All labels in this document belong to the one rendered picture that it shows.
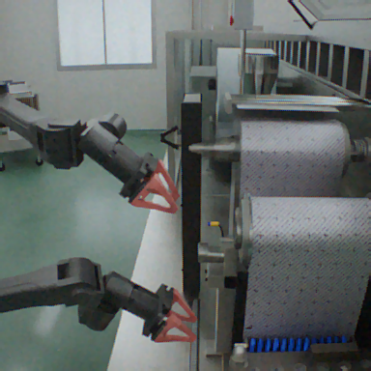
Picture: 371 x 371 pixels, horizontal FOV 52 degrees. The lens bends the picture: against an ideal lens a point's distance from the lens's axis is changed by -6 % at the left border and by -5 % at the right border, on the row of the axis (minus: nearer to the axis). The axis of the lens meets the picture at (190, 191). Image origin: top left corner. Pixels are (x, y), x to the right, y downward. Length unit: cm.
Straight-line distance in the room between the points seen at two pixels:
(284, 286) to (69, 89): 601
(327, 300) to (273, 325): 12
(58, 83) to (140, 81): 131
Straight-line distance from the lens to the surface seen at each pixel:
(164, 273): 126
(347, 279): 81
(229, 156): 95
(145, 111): 637
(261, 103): 94
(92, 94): 648
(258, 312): 81
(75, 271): 74
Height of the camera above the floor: 161
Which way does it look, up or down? 23 degrees down
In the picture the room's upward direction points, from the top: straight up
